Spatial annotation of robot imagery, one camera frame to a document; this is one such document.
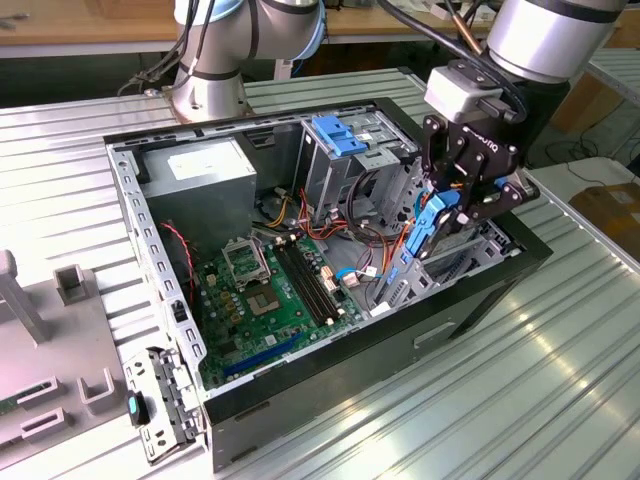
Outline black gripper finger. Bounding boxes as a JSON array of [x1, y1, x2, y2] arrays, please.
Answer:
[[457, 179, 541, 226], [420, 114, 454, 194]]

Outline blue data wire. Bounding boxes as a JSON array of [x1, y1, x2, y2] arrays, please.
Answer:
[[413, 184, 432, 231]]

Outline perforated metal disk bay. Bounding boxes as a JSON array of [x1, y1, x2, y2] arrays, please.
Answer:
[[367, 154, 521, 319]]

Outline white low table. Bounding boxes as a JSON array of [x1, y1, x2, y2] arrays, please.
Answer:
[[527, 157, 640, 211]]

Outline blue plastic drive latch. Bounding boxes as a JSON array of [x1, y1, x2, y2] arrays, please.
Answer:
[[310, 114, 369, 157]]

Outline brown cardboard box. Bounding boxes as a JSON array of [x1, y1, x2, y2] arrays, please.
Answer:
[[569, 182, 640, 256]]

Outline silver drive cage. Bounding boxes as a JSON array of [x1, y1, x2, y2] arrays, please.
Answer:
[[294, 110, 419, 224]]

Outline black RAM slot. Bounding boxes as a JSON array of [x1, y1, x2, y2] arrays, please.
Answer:
[[272, 238, 331, 327], [285, 234, 346, 321]]

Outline metal socket cover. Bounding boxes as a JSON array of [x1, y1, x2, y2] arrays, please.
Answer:
[[221, 238, 274, 289]]

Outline CPU socket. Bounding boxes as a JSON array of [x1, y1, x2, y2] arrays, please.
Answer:
[[242, 284, 281, 319]]

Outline grey power supply unit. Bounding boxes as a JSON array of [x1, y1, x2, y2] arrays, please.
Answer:
[[139, 137, 259, 261]]

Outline green motherboard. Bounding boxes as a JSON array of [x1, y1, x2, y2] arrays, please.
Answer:
[[192, 234, 364, 391]]

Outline black open PC case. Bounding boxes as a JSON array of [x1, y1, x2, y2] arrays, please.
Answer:
[[102, 96, 555, 474]]

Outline blue expansion slot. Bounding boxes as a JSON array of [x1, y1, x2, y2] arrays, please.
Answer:
[[222, 332, 305, 379]]

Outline black case fan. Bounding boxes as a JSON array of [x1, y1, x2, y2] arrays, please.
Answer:
[[158, 222, 204, 326]]

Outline wooden desk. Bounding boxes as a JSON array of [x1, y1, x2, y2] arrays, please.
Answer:
[[0, 0, 501, 59]]

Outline grey parts rack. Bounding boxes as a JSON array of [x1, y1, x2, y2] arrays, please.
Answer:
[[0, 249, 126, 446]]

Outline green RAM stick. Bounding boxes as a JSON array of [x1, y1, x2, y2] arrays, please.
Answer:
[[0, 384, 51, 416]]

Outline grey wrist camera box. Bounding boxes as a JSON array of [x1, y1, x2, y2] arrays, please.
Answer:
[[423, 66, 506, 125]]

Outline black wire loop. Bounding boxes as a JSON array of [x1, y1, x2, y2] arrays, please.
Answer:
[[346, 164, 406, 251]]

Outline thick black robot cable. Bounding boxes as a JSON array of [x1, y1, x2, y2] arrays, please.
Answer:
[[377, 0, 529, 124]]

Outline red and black wire bundle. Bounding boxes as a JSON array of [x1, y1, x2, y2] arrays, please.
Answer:
[[294, 187, 351, 246]]

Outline metal frame table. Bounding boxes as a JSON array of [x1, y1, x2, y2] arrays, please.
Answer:
[[584, 47, 640, 101]]

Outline yellow and black wire bundle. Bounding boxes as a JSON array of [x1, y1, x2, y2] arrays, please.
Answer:
[[254, 187, 301, 231]]

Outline thin black cable bundle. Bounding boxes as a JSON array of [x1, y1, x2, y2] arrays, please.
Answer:
[[117, 0, 221, 96]]

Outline round black tool blue ring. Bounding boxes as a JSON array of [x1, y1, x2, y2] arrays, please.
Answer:
[[127, 391, 151, 427]]

